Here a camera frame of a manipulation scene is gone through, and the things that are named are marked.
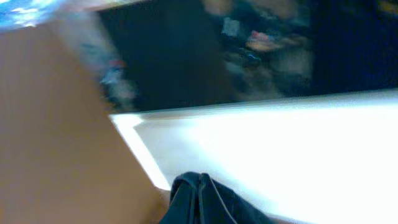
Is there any dark blue shirt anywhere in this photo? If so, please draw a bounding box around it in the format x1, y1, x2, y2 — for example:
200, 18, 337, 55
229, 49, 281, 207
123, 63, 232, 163
159, 172, 273, 224

